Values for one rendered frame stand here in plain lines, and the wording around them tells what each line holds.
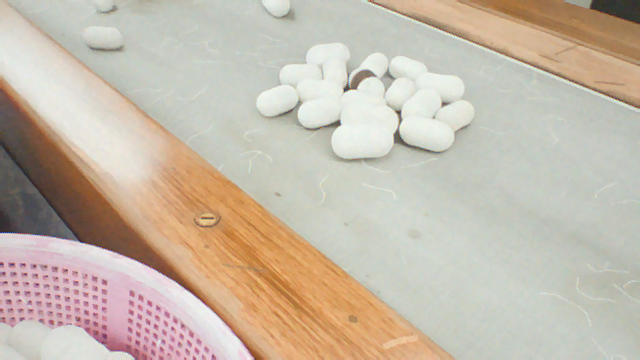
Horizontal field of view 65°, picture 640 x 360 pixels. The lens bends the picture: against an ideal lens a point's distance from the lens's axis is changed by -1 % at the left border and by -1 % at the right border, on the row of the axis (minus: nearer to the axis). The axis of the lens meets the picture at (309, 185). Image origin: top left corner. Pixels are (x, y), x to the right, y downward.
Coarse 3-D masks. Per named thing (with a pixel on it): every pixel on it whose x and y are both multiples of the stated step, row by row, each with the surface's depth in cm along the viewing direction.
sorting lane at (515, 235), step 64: (64, 0) 49; (128, 0) 50; (192, 0) 51; (256, 0) 52; (320, 0) 53; (128, 64) 40; (192, 64) 40; (256, 64) 41; (448, 64) 43; (512, 64) 43; (192, 128) 33; (256, 128) 34; (320, 128) 34; (512, 128) 35; (576, 128) 36; (256, 192) 29; (320, 192) 29; (384, 192) 29; (448, 192) 30; (512, 192) 30; (576, 192) 30; (384, 256) 25; (448, 256) 26; (512, 256) 26; (576, 256) 26; (448, 320) 23; (512, 320) 23; (576, 320) 23
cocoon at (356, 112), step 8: (352, 104) 33; (360, 104) 33; (368, 104) 33; (344, 112) 33; (352, 112) 32; (360, 112) 32; (368, 112) 32; (376, 112) 32; (384, 112) 32; (392, 112) 32; (344, 120) 33; (352, 120) 32; (360, 120) 32; (368, 120) 32; (376, 120) 32; (384, 120) 32; (392, 120) 32; (392, 128) 32
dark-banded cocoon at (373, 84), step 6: (354, 72) 37; (372, 78) 36; (378, 78) 36; (360, 84) 36; (366, 84) 35; (372, 84) 35; (378, 84) 35; (360, 90) 36; (366, 90) 35; (372, 90) 35; (378, 90) 35; (384, 90) 36
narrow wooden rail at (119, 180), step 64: (0, 0) 42; (0, 64) 33; (64, 64) 34; (0, 128) 39; (64, 128) 28; (128, 128) 28; (64, 192) 31; (128, 192) 24; (192, 192) 25; (128, 256) 26; (192, 256) 21; (256, 256) 22; (320, 256) 22; (256, 320) 19; (320, 320) 19; (384, 320) 19
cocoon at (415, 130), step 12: (408, 120) 32; (420, 120) 32; (432, 120) 32; (408, 132) 32; (420, 132) 32; (432, 132) 31; (444, 132) 31; (420, 144) 32; (432, 144) 32; (444, 144) 32
